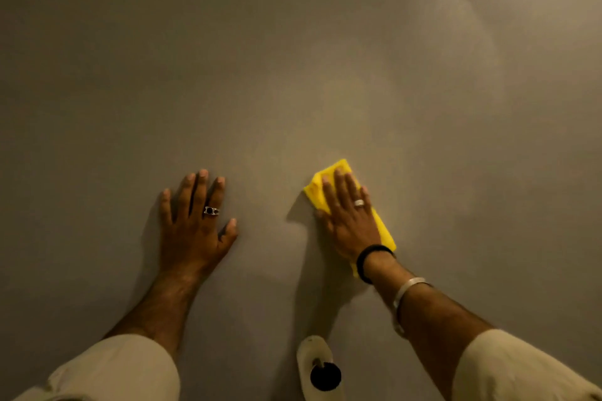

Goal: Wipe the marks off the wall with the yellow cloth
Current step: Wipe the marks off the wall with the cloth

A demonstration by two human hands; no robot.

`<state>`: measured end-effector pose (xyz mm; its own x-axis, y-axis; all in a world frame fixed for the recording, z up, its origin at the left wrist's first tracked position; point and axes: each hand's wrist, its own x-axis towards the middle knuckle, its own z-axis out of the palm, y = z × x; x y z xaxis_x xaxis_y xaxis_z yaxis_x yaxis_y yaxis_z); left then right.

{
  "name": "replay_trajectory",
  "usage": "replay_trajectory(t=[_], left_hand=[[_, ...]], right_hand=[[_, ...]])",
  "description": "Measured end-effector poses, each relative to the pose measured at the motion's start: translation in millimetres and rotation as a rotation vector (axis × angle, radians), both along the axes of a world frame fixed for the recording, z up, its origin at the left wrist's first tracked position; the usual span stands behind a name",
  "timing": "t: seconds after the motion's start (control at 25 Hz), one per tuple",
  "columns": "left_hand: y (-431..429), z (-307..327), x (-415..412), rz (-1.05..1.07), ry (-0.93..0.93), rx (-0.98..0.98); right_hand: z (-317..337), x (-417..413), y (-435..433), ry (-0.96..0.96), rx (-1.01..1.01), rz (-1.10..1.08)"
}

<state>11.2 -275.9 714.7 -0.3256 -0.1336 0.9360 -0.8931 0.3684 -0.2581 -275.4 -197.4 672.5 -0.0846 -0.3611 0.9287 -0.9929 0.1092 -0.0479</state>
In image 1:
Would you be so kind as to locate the person's right forearm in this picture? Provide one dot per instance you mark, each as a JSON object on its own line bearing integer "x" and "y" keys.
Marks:
{"x": 432, "y": 325}

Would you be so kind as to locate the person's left hand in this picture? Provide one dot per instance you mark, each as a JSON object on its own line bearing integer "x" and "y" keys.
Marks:
{"x": 188, "y": 238}

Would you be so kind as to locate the person's right hand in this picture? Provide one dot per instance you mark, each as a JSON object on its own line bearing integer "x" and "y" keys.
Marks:
{"x": 350, "y": 231}

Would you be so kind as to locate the beige left sleeve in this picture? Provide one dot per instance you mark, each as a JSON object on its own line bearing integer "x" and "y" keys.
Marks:
{"x": 113, "y": 372}

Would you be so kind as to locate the person's left middle finger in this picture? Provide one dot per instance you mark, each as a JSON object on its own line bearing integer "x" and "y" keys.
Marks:
{"x": 201, "y": 191}

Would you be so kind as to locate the person's right thumb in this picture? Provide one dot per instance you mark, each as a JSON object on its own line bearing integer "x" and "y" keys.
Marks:
{"x": 324, "y": 220}

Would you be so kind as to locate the person's right middle finger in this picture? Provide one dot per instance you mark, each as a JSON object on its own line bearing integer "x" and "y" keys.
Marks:
{"x": 342, "y": 189}

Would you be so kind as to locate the yellow cleaning cloth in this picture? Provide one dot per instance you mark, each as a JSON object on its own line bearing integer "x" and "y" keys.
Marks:
{"x": 320, "y": 191}

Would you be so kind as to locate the beige right sleeve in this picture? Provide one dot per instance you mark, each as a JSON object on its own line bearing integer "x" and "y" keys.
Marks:
{"x": 512, "y": 372}

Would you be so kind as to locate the beige sleeve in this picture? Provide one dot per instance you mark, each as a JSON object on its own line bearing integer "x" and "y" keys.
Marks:
{"x": 113, "y": 372}
{"x": 512, "y": 372}

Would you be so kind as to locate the black wristband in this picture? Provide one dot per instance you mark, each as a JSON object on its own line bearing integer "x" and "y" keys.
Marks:
{"x": 364, "y": 257}

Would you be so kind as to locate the person's left thumb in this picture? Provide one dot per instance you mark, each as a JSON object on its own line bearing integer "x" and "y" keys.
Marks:
{"x": 229, "y": 231}

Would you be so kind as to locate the silver bangle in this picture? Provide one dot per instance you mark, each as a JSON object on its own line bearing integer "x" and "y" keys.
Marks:
{"x": 405, "y": 289}

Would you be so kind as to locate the person's left little finger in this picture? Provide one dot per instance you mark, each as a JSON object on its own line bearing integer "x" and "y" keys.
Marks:
{"x": 165, "y": 208}

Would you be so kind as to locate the person's right little finger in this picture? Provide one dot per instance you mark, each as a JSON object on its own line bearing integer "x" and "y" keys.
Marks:
{"x": 367, "y": 201}

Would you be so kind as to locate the person's left forearm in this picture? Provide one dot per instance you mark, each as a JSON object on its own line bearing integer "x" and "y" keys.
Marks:
{"x": 160, "y": 306}

